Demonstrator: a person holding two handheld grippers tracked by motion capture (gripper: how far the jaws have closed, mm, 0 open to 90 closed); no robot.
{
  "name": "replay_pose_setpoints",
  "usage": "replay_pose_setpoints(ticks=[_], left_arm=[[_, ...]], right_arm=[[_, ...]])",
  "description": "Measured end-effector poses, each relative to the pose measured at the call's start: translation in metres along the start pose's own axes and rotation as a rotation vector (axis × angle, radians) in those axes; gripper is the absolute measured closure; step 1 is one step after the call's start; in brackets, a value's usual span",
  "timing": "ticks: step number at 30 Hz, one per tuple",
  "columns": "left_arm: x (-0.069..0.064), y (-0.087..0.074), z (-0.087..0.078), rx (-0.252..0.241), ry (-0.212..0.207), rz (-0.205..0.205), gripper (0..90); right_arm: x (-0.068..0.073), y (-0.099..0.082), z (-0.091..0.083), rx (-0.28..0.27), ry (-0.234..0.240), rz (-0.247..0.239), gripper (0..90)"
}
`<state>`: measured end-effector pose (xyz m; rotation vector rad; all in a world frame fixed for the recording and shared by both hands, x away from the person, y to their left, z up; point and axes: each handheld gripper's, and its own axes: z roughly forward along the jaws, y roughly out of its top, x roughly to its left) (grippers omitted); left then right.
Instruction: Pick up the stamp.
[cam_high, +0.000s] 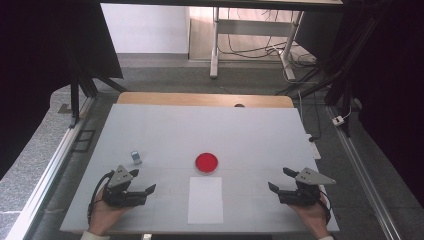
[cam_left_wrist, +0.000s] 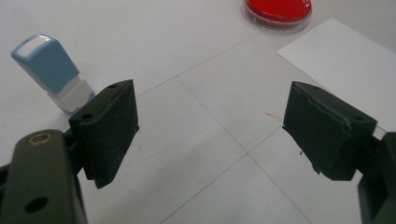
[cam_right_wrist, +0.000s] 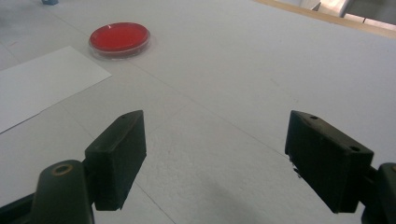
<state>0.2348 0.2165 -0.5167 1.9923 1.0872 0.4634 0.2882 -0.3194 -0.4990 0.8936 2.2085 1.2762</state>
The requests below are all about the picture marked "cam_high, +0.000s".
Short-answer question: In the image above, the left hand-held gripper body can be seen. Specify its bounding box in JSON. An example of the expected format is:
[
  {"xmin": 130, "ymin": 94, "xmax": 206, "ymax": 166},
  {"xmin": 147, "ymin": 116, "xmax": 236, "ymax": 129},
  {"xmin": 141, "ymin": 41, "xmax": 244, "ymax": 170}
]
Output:
[{"xmin": 101, "ymin": 164, "xmax": 148, "ymax": 208}]

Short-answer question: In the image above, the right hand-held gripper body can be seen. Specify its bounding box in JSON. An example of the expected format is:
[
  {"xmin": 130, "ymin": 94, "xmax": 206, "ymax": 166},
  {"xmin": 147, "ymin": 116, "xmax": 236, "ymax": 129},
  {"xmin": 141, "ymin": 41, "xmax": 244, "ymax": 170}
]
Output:
[{"xmin": 278, "ymin": 167, "xmax": 337, "ymax": 207}]

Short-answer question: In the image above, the person's right hand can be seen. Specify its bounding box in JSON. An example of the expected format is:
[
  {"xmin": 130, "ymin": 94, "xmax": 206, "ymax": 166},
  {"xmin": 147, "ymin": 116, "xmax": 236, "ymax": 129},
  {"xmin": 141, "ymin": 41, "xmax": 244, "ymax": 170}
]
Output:
[{"xmin": 289, "ymin": 195, "xmax": 331, "ymax": 240}]

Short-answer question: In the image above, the person's left hand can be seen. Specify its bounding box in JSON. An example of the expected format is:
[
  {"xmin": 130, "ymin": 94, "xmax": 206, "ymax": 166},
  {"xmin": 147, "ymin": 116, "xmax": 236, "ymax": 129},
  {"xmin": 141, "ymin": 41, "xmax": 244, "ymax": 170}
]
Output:
[{"xmin": 88, "ymin": 195, "xmax": 134, "ymax": 236}]

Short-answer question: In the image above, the white power strip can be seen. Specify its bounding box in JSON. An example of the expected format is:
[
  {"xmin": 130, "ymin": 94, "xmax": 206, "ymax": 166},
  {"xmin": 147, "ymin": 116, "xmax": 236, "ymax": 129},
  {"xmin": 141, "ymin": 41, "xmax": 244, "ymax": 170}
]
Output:
[{"xmin": 305, "ymin": 133, "xmax": 322, "ymax": 161}]

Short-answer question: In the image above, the white paper sheet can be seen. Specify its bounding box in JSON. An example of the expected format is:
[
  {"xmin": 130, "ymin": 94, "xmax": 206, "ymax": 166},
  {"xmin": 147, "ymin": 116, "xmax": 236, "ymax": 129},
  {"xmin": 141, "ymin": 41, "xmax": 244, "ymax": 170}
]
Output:
[{"xmin": 187, "ymin": 176, "xmax": 224, "ymax": 225}]

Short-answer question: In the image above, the round red dish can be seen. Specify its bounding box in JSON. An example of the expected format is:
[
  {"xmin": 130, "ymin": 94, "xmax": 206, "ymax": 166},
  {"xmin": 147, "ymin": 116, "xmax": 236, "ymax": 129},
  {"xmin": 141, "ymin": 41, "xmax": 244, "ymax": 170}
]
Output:
[{"xmin": 194, "ymin": 152, "xmax": 220, "ymax": 175}]

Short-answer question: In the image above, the white table cover board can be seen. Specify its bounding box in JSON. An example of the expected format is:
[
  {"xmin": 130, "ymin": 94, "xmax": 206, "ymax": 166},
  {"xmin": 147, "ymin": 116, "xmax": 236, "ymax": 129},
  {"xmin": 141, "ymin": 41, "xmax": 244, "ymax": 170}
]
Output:
[{"xmin": 59, "ymin": 103, "xmax": 340, "ymax": 234}]

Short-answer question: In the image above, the black metal stand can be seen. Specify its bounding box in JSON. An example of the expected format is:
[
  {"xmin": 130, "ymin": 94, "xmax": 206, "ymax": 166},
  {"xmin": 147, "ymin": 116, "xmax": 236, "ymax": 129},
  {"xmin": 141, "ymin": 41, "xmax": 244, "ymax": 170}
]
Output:
[
  {"xmin": 62, "ymin": 43, "xmax": 128, "ymax": 129},
  {"xmin": 275, "ymin": 13, "xmax": 376, "ymax": 138}
]

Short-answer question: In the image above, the wooden table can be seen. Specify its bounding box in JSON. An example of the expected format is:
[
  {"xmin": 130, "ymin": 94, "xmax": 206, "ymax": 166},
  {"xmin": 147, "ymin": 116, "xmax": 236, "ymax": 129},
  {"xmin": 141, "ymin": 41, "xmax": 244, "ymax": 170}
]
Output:
[{"xmin": 116, "ymin": 91, "xmax": 295, "ymax": 109}]

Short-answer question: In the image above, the black curtain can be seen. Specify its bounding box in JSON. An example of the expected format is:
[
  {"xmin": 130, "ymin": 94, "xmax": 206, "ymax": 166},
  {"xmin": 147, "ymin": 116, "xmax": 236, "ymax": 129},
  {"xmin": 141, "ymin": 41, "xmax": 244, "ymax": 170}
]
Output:
[
  {"xmin": 0, "ymin": 0, "xmax": 125, "ymax": 179},
  {"xmin": 328, "ymin": 0, "xmax": 424, "ymax": 208}
]

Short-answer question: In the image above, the dark cabinet panel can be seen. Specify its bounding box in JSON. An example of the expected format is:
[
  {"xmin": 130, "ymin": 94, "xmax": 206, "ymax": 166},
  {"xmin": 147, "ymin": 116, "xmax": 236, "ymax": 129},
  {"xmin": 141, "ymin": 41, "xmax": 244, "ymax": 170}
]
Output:
[{"xmin": 294, "ymin": 10, "xmax": 344, "ymax": 62}]

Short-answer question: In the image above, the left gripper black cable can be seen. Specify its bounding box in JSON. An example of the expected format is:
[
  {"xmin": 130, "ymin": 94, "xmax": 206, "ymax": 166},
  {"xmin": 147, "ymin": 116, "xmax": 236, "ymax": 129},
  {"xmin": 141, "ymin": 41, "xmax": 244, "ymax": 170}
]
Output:
[{"xmin": 87, "ymin": 169, "xmax": 116, "ymax": 225}]

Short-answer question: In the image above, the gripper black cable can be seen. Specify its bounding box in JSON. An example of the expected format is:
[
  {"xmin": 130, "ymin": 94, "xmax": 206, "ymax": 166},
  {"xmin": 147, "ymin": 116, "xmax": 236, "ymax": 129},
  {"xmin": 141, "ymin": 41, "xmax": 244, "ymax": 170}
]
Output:
[
  {"xmin": 319, "ymin": 189, "xmax": 333, "ymax": 225},
  {"xmin": 87, "ymin": 169, "xmax": 116, "ymax": 225}
]

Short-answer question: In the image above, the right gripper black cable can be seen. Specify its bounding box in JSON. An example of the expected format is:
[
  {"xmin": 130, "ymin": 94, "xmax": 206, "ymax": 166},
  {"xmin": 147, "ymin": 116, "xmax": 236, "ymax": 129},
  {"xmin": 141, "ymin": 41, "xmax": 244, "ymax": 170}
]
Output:
[{"xmin": 319, "ymin": 189, "xmax": 333, "ymax": 225}]

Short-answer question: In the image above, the black plug with cable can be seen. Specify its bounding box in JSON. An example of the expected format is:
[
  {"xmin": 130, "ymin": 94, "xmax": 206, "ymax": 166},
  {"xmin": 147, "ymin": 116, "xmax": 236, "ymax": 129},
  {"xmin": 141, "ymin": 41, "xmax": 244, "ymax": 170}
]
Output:
[{"xmin": 298, "ymin": 89, "xmax": 323, "ymax": 143}]

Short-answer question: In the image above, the aluminium floor rail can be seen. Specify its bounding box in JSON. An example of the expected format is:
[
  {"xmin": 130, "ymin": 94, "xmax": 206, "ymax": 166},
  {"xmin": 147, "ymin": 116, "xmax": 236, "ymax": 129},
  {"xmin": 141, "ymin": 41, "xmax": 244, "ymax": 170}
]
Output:
[
  {"xmin": 325, "ymin": 105, "xmax": 404, "ymax": 240},
  {"xmin": 5, "ymin": 96, "xmax": 98, "ymax": 240}
]

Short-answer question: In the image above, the white cable on floor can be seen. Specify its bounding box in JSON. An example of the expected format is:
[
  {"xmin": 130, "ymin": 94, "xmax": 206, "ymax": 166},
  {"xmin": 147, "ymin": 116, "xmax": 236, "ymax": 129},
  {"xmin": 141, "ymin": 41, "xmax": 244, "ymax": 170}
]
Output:
[{"xmin": 266, "ymin": 44, "xmax": 318, "ymax": 85}]

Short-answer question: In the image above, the black cable under desk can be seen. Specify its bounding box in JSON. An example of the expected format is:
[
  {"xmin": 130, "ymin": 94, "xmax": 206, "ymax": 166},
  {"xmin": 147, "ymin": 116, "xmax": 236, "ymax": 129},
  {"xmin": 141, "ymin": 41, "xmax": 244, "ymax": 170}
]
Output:
[{"xmin": 218, "ymin": 8, "xmax": 292, "ymax": 60}]

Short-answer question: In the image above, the white desk frame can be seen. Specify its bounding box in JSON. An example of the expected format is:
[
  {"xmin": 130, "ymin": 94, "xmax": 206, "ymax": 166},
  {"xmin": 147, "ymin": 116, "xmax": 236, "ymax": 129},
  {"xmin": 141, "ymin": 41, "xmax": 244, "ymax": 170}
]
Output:
[{"xmin": 209, "ymin": 6, "xmax": 305, "ymax": 82}]

